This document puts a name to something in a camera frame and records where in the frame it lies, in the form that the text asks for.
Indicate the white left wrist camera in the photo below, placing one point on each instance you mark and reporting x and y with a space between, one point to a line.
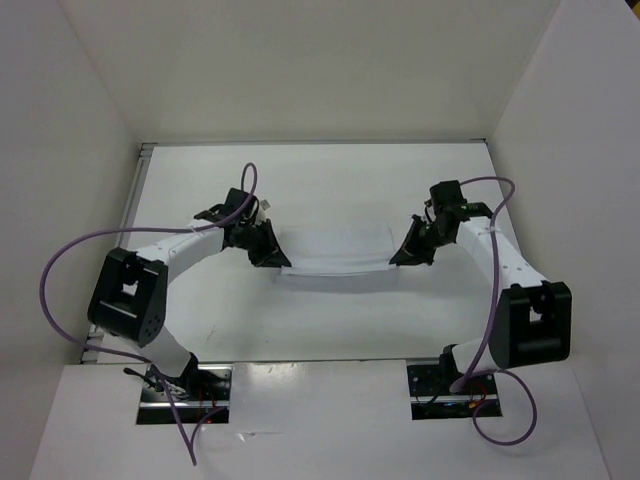
259 214

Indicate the white fabric skirt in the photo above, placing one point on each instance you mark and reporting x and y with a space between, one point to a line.
339 259

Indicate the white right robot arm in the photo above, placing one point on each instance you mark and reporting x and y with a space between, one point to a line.
530 317

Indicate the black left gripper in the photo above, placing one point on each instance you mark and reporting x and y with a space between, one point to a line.
270 254

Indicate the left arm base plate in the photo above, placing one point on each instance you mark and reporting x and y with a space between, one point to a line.
209 403

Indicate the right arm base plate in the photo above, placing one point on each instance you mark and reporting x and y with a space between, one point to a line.
431 399

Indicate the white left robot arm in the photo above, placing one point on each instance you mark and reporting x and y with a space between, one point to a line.
130 297

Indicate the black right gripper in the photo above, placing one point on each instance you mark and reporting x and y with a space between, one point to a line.
412 253

